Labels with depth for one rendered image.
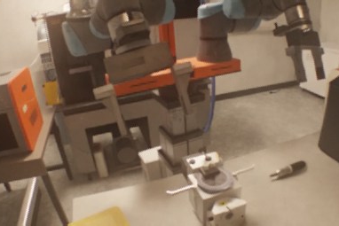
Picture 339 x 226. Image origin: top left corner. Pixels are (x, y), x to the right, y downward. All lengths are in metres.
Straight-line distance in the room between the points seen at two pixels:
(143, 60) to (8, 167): 1.19
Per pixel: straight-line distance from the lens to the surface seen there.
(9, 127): 1.50
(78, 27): 0.78
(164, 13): 0.66
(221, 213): 0.57
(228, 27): 1.01
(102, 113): 1.96
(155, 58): 0.48
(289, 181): 0.79
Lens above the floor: 1.39
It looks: 24 degrees down
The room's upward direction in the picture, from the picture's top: 5 degrees counter-clockwise
